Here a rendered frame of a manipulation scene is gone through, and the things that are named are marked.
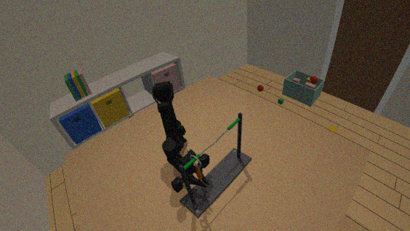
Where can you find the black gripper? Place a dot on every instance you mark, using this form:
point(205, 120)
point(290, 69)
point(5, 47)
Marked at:
point(177, 183)

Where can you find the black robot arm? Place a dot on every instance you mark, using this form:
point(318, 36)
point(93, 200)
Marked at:
point(164, 93)

